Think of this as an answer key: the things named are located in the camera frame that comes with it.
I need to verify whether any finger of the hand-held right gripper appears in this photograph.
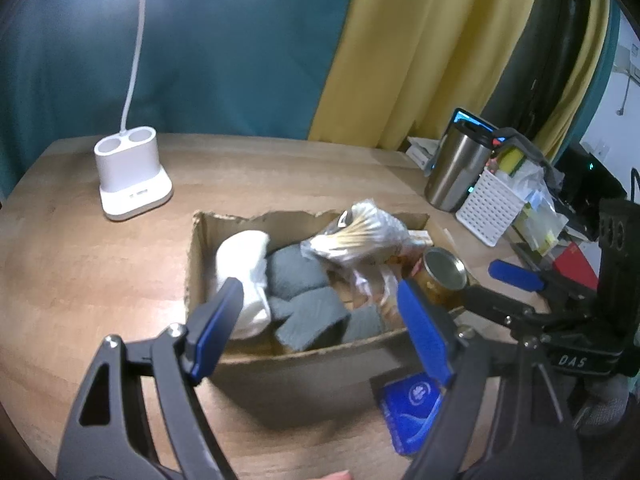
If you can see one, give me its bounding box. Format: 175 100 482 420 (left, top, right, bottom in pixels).
464 284 597 334
489 259 599 312

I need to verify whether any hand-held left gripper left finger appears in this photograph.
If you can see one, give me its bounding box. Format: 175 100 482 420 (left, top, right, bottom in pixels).
55 276 245 480

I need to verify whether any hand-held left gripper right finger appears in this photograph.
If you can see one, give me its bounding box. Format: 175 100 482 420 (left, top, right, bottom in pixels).
397 279 586 480

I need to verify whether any metal can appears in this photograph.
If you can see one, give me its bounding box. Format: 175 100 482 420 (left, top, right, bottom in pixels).
412 247 471 309

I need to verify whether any clear plastic bag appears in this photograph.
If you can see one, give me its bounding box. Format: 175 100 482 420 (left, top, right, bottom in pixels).
327 260 406 322

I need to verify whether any blue square packet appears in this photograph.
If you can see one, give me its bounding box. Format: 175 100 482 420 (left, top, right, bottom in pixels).
375 372 447 456

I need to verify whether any torn cardboard box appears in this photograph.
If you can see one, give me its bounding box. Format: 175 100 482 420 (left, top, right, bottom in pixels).
186 209 471 411

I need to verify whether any red box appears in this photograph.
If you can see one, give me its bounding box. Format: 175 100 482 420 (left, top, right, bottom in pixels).
550 242 601 291

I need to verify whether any grey scouring pad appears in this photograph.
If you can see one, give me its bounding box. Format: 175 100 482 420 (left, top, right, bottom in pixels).
345 307 397 346
270 287 352 354
265 245 329 302

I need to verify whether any white perforated plastic basket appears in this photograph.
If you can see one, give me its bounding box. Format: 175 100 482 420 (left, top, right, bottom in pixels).
455 167 529 247

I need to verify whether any white folded cloth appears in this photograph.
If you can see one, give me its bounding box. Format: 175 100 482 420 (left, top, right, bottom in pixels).
215 230 274 341

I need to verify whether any bundle of clear packets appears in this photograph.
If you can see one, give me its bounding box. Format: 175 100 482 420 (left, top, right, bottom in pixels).
515 160 571 256

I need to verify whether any black electronic box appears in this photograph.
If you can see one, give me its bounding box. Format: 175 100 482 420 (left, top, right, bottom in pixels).
560 142 629 216

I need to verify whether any yellow sponge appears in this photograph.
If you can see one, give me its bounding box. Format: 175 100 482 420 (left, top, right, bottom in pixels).
497 145 526 178

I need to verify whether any stainless steel tumbler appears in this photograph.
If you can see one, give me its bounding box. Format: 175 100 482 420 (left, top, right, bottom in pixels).
425 121 493 213

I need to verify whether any bag of cotton swabs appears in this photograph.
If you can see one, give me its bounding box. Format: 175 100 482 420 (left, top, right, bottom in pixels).
300 201 417 267

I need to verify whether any grey knit fabric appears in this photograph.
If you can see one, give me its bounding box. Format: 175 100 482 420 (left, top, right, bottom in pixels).
574 375 632 437

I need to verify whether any small white box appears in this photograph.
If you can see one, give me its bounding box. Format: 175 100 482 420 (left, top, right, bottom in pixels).
405 136 441 171

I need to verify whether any white desk lamp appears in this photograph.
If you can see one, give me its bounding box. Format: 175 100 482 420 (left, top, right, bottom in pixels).
74 0 236 222

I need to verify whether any dark hanging cloth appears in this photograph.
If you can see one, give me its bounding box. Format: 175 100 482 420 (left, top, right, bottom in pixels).
480 0 609 161

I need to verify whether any yellow curtain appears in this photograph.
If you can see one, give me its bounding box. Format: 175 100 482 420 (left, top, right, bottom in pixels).
307 0 547 154

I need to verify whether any teal curtain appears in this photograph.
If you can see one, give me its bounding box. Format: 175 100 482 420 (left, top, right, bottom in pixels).
0 0 362 202

